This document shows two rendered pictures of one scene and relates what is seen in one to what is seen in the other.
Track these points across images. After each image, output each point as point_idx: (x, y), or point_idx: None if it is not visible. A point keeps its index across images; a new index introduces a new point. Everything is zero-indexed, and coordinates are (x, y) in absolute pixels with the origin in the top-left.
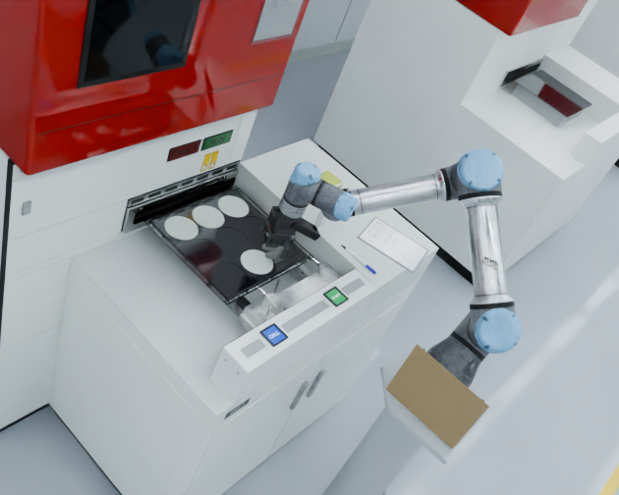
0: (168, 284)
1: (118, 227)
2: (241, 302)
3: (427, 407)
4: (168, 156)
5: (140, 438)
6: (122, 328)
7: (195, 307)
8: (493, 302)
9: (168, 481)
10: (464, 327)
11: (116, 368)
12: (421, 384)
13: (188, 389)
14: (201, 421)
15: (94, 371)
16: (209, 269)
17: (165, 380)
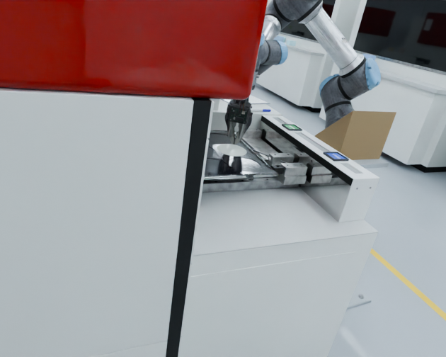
0: (222, 209)
1: None
2: (279, 168)
3: (364, 146)
4: None
5: (289, 340)
6: (256, 263)
7: (255, 205)
8: (362, 58)
9: (321, 340)
10: (336, 96)
11: (251, 312)
12: (358, 135)
13: (347, 239)
14: (362, 252)
15: (218, 346)
16: (236, 169)
17: (321, 257)
